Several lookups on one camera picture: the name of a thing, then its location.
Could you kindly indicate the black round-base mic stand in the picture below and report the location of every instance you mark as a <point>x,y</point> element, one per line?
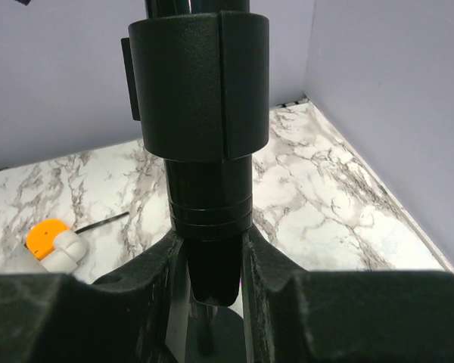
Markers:
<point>199,86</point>

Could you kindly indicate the orange plastic piece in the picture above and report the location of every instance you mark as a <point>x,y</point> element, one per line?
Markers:
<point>40,240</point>

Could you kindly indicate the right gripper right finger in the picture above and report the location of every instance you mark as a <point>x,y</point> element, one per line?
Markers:
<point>295,315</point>

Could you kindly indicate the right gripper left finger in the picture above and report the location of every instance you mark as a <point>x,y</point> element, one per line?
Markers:
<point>132,314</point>

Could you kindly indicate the black cable tie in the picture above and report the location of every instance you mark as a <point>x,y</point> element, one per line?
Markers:
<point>101,223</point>

